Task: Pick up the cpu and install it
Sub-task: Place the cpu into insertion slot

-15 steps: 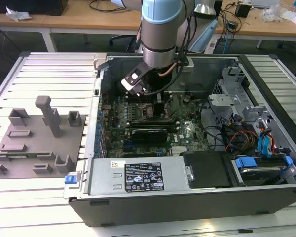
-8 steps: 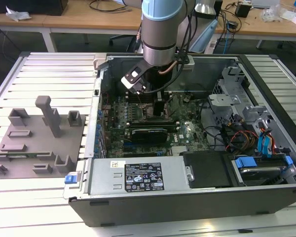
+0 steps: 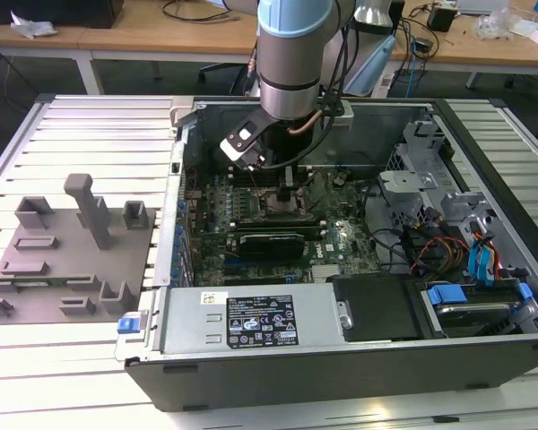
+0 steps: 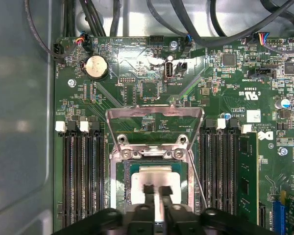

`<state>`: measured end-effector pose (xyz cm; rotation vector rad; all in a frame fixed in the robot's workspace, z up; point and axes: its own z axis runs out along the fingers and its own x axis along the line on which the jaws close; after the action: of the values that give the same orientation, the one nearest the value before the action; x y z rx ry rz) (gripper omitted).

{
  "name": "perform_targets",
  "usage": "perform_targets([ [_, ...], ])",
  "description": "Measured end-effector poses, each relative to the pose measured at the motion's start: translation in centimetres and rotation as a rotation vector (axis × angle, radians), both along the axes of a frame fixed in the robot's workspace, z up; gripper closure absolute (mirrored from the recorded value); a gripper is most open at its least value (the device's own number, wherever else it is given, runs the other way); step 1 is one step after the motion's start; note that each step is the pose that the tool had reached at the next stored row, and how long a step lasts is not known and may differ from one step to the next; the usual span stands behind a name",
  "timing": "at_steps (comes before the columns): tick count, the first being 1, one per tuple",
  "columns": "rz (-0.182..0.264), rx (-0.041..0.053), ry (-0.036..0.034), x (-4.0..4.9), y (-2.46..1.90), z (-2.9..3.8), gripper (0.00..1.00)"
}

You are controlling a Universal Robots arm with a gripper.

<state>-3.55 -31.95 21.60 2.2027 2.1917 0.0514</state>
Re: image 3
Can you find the thin metal locking lever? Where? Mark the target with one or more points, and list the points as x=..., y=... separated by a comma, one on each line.
x=253, y=181

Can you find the silver topped CPU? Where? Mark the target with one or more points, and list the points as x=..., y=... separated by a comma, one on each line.
x=274, y=208

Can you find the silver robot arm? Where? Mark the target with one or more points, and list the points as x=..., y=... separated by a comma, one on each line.
x=287, y=67

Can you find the CPU socket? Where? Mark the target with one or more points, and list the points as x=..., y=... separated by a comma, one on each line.
x=262, y=203

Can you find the black RAM slot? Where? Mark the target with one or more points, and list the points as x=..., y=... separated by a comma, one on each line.
x=269, y=182
x=269, y=219
x=269, y=178
x=269, y=228
x=269, y=174
x=316, y=233
x=269, y=223

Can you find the black office chair base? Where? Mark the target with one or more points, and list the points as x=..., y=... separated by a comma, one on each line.
x=217, y=69

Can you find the green motherboard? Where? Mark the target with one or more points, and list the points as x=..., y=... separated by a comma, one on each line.
x=349, y=251

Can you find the silver drive cage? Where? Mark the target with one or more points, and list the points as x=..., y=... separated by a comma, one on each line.
x=412, y=179

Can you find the silver finned heatsink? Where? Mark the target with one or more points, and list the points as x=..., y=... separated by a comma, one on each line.
x=326, y=272

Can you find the black power adapter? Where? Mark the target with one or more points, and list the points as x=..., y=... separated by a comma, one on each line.
x=423, y=45

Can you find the black power supply label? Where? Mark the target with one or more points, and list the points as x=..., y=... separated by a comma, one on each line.
x=262, y=320

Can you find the black plastic cover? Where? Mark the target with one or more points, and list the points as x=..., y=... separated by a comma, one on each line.
x=376, y=309

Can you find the wooden desk with white legs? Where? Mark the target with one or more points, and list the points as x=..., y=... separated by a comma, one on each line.
x=116, y=45
x=475, y=51

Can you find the small black box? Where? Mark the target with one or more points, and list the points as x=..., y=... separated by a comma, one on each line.
x=441, y=20

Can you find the silver power supply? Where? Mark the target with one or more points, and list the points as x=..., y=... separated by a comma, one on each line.
x=188, y=322

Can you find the black and silver PC case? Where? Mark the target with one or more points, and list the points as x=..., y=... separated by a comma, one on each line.
x=296, y=380

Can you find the clear plastic bags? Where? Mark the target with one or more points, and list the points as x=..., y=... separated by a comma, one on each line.
x=491, y=24

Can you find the blue case latch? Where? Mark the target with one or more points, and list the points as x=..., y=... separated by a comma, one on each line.
x=129, y=323

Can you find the silver laptop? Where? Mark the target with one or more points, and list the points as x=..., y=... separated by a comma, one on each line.
x=479, y=5

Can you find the grey parts rack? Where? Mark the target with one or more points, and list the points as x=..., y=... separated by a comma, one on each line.
x=72, y=269

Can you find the hard disk in blue carrier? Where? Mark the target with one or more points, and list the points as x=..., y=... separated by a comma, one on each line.
x=471, y=313

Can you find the large black box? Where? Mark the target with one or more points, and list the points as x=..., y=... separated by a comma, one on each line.
x=49, y=11

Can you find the crumpled white paper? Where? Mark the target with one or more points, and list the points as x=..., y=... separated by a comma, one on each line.
x=31, y=27

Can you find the green RAM stick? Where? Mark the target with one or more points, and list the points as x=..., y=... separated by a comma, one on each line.
x=40, y=282

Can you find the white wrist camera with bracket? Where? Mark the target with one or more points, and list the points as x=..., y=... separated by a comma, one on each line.
x=228, y=150

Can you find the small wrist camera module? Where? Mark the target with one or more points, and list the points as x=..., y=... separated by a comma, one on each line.
x=346, y=116

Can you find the pale plastic case corner bracket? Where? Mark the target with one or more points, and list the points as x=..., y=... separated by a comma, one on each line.
x=181, y=107

